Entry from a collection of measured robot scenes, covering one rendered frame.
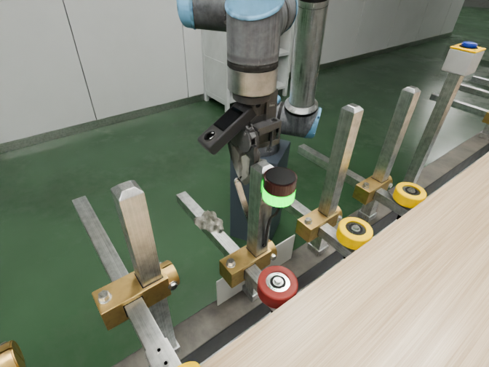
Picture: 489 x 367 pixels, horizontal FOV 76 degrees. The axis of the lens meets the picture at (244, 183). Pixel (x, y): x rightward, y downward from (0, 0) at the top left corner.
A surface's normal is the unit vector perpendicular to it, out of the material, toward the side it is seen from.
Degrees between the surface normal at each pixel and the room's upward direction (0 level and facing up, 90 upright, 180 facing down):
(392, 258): 0
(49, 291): 0
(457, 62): 90
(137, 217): 90
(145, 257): 90
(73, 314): 0
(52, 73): 90
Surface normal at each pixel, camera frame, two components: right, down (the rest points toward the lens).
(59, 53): 0.62, 0.49
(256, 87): 0.17, 0.61
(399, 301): 0.03, -0.80
